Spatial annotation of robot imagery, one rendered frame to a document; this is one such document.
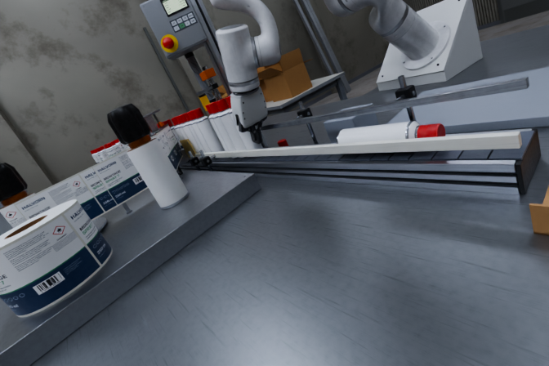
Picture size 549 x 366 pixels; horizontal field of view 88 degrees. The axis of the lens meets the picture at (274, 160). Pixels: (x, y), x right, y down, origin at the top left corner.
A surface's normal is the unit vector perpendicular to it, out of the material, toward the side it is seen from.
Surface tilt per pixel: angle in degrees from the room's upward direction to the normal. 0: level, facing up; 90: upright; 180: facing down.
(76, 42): 90
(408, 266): 0
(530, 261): 0
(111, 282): 90
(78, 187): 90
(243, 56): 105
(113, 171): 90
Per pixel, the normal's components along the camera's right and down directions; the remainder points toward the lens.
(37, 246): 0.69, -0.07
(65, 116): 0.45, 0.09
